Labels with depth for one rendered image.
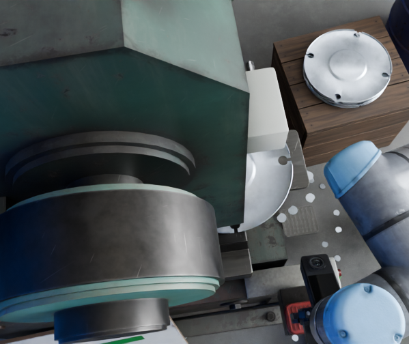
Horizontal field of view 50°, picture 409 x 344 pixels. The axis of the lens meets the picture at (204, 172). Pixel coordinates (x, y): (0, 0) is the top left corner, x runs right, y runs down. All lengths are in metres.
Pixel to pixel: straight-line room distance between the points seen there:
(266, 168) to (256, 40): 1.21
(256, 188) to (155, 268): 0.68
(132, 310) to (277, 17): 1.96
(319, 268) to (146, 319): 0.42
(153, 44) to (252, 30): 1.90
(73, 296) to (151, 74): 0.15
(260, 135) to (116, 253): 0.18
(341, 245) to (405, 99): 0.58
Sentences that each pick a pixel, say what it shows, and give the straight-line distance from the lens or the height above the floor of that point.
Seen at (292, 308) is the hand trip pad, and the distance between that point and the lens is 0.94.
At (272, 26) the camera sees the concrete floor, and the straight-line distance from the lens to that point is 2.17.
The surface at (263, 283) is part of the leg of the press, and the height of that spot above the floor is 0.64.
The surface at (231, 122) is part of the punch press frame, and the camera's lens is 0.34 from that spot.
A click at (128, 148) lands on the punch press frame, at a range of 0.34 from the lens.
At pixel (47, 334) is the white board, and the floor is 0.59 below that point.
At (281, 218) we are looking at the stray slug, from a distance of 1.09.
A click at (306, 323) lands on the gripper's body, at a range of 0.71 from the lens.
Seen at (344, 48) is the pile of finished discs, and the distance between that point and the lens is 1.65.
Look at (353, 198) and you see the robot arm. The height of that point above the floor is 1.17.
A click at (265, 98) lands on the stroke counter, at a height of 1.33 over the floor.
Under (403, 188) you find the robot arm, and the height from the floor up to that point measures 1.18.
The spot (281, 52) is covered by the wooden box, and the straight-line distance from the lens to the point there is 1.66.
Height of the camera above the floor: 1.70
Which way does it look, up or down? 69 degrees down
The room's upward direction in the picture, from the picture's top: 12 degrees counter-clockwise
